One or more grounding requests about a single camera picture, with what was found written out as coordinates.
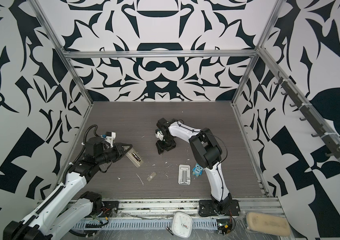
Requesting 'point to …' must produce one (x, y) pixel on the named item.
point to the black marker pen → (169, 230)
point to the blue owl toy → (197, 170)
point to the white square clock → (182, 224)
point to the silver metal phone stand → (184, 174)
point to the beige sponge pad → (268, 224)
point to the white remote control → (135, 157)
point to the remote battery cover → (151, 176)
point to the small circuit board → (224, 226)
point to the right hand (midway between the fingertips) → (163, 150)
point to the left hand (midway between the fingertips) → (132, 144)
